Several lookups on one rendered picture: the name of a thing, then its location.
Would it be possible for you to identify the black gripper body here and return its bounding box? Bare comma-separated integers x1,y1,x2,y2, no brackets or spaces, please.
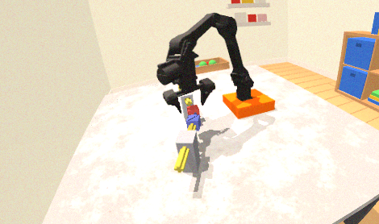
162,73,215,106

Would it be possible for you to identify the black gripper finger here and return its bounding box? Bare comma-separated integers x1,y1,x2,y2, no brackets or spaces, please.
200,89,213,106
171,102,181,114

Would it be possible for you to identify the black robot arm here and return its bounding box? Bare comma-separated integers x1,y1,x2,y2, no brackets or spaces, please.
156,12,254,101

